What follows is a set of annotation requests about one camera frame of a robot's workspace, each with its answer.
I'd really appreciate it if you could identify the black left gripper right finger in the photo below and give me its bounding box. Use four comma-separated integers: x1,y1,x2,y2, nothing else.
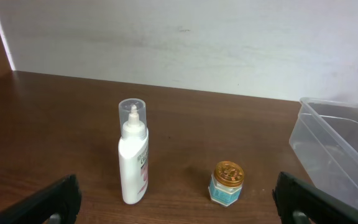
272,172,358,224

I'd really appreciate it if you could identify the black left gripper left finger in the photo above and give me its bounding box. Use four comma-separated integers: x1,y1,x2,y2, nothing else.
0,174,81,224

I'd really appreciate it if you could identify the clear plastic container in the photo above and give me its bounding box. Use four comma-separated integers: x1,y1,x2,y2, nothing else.
289,97,358,209

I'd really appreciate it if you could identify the small jar gold lid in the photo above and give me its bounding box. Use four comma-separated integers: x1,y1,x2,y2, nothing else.
208,161,245,207

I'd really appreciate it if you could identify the white lotion bottle clear cap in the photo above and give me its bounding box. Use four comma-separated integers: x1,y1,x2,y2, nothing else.
118,98,149,205

